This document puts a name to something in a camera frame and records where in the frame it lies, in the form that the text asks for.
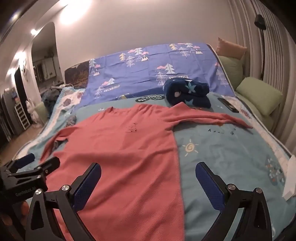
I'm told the orange pillow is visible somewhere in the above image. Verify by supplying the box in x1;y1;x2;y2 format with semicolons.
217;37;248;60

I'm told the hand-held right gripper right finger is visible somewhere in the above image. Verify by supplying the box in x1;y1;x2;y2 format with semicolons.
195;162;273;241

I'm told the dark patterned cushion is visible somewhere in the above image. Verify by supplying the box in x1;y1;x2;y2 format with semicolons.
64;60;90;87

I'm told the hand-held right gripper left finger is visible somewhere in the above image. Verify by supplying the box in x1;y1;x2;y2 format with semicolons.
25;163;102;241

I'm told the navy star print fleece blanket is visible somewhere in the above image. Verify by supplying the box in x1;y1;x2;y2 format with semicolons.
163;78;212;109

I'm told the pile of dark clothes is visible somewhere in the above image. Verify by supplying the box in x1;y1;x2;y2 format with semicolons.
41;87;63;110

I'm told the black floor lamp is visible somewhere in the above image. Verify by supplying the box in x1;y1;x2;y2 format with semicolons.
254;14;268;80

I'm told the coral knit shirt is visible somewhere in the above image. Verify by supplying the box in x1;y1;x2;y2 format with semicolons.
40;102;253;241

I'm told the green pillow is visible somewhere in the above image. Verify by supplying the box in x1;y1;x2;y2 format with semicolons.
235;77;284;115
218;55;246;91
34;101;49;124

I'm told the blue tree print sheet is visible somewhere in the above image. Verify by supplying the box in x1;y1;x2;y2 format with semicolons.
85;42;237;107

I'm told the white ladder rack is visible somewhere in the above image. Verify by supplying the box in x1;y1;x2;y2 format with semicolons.
14;101;31;131

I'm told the white patterned quilt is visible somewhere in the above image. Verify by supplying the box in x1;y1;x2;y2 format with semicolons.
51;86;86;117

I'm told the white pleated curtain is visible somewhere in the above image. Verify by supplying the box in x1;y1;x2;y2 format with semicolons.
229;0;296;152

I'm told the white box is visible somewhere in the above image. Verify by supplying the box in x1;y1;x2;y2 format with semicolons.
282;154;296;201

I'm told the person's left hand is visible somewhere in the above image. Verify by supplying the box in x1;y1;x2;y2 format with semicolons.
0;200;29;232

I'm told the teal cartoon print bedsheet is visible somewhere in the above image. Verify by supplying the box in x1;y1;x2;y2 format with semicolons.
13;91;293;241

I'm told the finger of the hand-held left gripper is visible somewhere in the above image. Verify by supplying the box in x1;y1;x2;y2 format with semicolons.
9;153;36;170
34;156;61;175

